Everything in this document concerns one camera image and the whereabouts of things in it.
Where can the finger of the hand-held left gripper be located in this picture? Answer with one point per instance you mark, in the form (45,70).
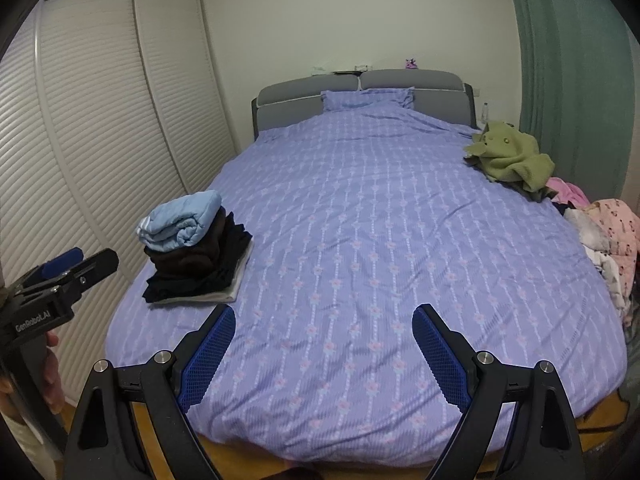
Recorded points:
(97,267)
(62,262)

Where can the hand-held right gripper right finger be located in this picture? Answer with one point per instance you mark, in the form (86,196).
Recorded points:
(440,355)

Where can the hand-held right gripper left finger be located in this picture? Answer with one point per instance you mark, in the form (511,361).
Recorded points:
(210,355)

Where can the light blue padded pants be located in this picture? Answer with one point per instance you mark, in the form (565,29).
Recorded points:
(180,222)

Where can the person's left hand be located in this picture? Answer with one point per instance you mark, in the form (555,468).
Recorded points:
(54,375)

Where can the white folded cloth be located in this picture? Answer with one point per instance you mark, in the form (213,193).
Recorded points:
(235,287)

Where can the black folded clothes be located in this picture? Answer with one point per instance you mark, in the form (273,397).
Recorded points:
(220,270)

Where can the brown folded garment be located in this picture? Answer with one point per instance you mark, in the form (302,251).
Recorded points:
(200,257)

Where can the white louvred wardrobe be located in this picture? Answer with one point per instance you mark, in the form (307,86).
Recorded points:
(100,135)

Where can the bed with purple sheet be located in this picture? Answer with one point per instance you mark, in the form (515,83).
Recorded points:
(375,210)

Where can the white crumpled garment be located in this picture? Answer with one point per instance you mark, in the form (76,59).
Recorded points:
(595,240)

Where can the plain pink garment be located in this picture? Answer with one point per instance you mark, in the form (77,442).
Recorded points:
(567,192)

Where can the olive green jacket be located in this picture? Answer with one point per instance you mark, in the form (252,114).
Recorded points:
(510,155)

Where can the pink printed garment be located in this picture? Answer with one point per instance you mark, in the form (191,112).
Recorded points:
(617,230)

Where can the clear plastic bottle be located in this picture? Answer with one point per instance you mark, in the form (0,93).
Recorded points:
(485,112)

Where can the purple floral pillow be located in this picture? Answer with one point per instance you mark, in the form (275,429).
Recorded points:
(367,99)

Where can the grey padded headboard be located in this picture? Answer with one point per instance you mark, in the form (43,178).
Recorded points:
(425,82)

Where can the small purple toy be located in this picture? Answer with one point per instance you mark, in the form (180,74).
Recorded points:
(411,64)

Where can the green curtain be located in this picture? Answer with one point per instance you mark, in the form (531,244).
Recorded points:
(575,60)

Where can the wooden bed frame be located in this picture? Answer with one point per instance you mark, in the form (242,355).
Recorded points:
(350,467)

